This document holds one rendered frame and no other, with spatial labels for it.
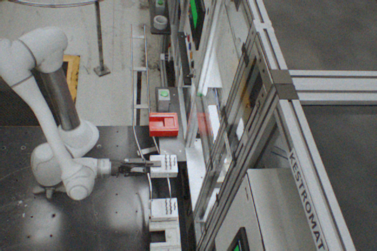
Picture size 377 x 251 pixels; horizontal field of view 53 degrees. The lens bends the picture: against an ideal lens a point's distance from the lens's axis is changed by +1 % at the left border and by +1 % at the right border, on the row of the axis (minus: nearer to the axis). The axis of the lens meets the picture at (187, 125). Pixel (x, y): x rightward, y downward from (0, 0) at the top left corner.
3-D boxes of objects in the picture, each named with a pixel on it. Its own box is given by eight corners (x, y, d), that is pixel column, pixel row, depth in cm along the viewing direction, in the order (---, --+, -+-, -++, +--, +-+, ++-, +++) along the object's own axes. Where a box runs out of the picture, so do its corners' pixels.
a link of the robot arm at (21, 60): (14, 85, 150) (42, 68, 157) (-16, 44, 144) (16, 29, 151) (5, 89, 160) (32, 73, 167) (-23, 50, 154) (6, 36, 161)
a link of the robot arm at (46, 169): (28, 174, 202) (19, 151, 185) (55, 153, 212) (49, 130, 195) (48, 192, 197) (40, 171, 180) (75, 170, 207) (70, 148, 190)
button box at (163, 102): (156, 102, 221) (158, 88, 212) (170, 102, 223) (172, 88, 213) (157, 112, 217) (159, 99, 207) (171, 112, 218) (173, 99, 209)
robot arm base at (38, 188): (31, 201, 199) (29, 196, 195) (37, 165, 213) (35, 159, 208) (67, 199, 202) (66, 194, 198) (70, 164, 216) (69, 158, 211)
